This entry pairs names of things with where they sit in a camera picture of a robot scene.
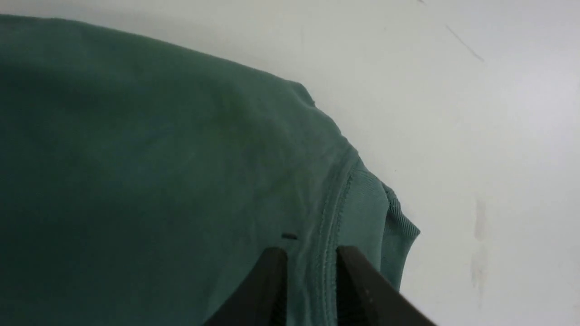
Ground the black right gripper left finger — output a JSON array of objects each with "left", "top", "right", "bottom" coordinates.
[{"left": 204, "top": 247, "right": 288, "bottom": 326}]

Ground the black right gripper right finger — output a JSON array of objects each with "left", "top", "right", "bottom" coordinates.
[{"left": 336, "top": 246, "right": 434, "bottom": 326}]

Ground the green long-sleeve top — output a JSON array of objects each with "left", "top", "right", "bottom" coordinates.
[{"left": 0, "top": 14, "right": 420, "bottom": 326}]

